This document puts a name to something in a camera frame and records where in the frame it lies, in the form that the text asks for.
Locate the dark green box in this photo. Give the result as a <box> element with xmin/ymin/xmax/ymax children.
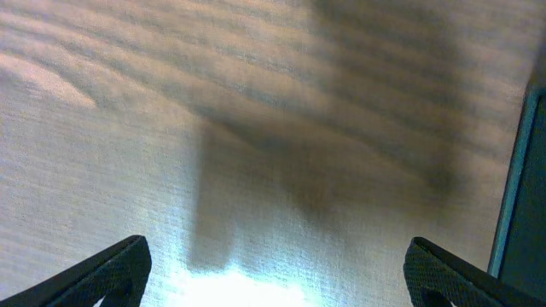
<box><xmin>488</xmin><ymin>86</ymin><xmax>545</xmax><ymax>301</ymax></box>

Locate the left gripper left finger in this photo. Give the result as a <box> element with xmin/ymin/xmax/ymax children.
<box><xmin>1</xmin><ymin>235</ymin><xmax>152</xmax><ymax>307</ymax></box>

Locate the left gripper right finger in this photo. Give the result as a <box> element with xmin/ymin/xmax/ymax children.
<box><xmin>403</xmin><ymin>237</ymin><xmax>545</xmax><ymax>307</ymax></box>

